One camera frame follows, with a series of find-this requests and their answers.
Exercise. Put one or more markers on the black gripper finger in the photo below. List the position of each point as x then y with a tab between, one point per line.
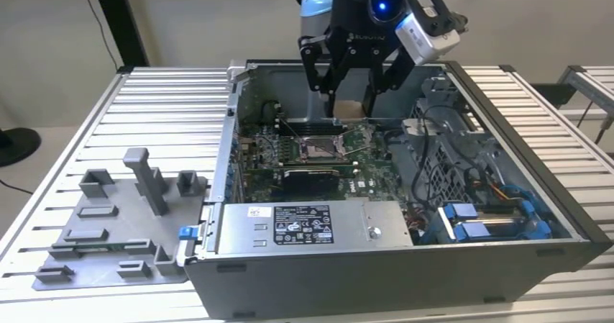
383	75
319	67

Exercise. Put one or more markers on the square silver CPU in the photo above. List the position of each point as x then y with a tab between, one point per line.
349	109

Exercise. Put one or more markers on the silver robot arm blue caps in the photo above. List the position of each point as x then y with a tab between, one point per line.
314	3

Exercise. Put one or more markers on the CPU socket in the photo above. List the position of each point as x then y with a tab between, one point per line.
320	150

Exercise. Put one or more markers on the thin metal locking lever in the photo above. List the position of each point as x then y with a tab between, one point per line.
290	127
362	139

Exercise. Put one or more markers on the grey metal disk cage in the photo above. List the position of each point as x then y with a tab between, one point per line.
451	157

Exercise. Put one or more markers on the installed RAM stick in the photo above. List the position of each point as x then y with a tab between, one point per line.
316	165

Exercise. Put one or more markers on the green motherboard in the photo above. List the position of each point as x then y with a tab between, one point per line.
374	179

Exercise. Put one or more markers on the black graphics card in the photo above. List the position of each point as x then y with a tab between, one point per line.
308	182

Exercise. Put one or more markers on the hard disk in blue carrier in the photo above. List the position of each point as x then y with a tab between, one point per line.
473	231
458	210

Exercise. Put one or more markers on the silver power supply unit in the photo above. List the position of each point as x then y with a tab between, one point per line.
239	236

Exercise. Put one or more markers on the blue release latch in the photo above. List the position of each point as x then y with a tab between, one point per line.
186	233

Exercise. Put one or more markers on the grey plastic parts rack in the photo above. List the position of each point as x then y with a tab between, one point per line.
120	208

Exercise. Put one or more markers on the black open PC case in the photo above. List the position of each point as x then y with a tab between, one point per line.
335	287

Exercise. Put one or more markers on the black round monitor stand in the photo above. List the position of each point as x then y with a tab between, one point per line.
16	146

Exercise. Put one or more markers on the green RAM stick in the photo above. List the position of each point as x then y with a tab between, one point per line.
96	246

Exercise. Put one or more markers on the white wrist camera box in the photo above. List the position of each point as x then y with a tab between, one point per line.
425	39

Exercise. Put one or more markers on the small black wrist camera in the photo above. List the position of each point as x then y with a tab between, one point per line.
458	21

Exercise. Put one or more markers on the black upright frame post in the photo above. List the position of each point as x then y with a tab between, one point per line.
122	21

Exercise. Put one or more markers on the aluminium side table frame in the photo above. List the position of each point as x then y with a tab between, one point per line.
590	85

